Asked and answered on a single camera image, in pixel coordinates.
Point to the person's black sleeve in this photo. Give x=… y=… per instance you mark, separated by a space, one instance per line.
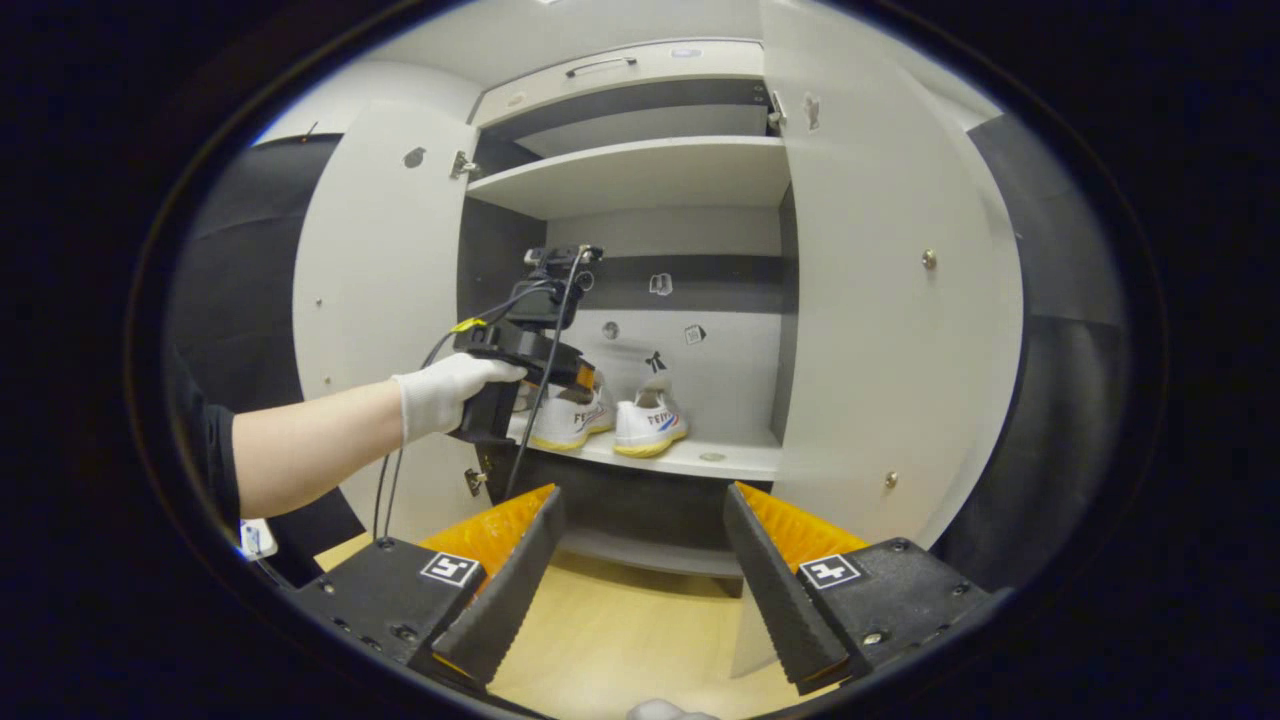
x=210 y=450

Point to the white papers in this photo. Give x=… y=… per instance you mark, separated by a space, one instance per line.
x=258 y=540

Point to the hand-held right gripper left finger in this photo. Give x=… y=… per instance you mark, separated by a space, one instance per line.
x=515 y=590

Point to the white cabinet door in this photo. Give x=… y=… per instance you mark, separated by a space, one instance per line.
x=370 y=250
x=880 y=350

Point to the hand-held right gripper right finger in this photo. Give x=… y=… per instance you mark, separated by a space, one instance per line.
x=770 y=590

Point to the beige cabinet drawer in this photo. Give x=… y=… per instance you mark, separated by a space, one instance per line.
x=620 y=95

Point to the white cabinet shelf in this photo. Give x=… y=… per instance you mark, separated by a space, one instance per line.
x=640 y=175
x=720 y=458

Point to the black backdrop cloth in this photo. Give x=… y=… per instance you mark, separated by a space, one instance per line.
x=1060 y=420
x=250 y=250

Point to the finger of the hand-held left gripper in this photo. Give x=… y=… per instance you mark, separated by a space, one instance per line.
x=570 y=365

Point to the white shoe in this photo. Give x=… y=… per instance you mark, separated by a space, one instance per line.
x=650 y=425
x=570 y=425

